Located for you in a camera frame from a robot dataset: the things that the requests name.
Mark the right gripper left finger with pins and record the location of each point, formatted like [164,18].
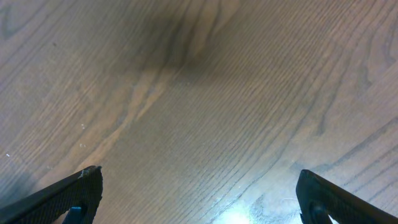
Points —
[78,196]

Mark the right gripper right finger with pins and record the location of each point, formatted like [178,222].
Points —
[322,202]

